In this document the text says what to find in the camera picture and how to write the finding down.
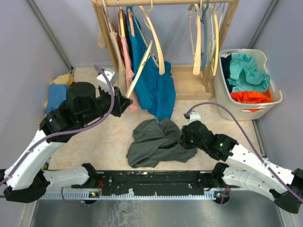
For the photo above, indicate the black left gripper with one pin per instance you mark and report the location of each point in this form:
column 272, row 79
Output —
column 120, row 103

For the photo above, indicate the cream wooden hanger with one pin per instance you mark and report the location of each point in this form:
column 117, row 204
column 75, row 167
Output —
column 133, row 78
column 197, row 48
column 147, row 20

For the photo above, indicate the dark grey t-shirt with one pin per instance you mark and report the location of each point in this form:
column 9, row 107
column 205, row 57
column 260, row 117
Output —
column 156, row 142

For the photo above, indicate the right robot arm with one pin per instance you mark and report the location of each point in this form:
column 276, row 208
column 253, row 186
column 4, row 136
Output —
column 237, row 166

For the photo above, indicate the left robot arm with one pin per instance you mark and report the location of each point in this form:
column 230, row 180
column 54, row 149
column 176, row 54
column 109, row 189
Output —
column 26, row 180

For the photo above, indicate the teal blue hanging t-shirt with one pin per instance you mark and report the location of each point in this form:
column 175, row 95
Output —
column 156, row 93

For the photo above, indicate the pink hanging t-shirt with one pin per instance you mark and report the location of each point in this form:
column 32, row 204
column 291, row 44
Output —
column 125, row 43

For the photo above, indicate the beige hanging t-shirt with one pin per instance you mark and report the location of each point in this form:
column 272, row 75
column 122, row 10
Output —
column 108, row 39

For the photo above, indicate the yellow cream hanger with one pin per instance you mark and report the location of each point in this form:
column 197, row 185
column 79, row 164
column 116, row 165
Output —
column 214, row 40

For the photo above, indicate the white thin hanger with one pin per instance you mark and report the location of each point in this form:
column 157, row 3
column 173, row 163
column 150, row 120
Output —
column 222, row 13

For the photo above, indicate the brown folded cloth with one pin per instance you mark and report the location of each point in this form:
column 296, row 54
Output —
column 73, row 84

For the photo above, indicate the yellow cloth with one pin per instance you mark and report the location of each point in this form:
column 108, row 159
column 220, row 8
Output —
column 63, row 79

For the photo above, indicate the blue folded cloth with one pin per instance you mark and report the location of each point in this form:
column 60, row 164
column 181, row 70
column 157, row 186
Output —
column 56, row 95

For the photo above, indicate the wooden clothes rack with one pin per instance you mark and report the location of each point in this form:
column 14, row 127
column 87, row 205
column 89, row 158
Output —
column 188, row 86

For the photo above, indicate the navy garment in basket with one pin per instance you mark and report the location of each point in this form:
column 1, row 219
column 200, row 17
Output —
column 225, row 63

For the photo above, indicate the white laundry basket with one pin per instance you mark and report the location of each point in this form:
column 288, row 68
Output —
column 242, row 111

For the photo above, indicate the turquoise garment in basket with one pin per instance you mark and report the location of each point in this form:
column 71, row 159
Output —
column 244, row 75

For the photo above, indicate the orange garment in basket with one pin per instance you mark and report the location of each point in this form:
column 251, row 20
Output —
column 251, row 97

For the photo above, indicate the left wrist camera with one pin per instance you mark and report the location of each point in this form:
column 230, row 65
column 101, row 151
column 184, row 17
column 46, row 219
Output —
column 107, row 75

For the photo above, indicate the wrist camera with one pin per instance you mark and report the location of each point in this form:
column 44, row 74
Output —
column 107, row 75
column 192, row 116

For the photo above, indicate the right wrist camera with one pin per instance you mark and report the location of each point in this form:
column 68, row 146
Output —
column 192, row 116

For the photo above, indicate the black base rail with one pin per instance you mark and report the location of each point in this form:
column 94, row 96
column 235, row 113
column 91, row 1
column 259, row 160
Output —
column 161, row 183

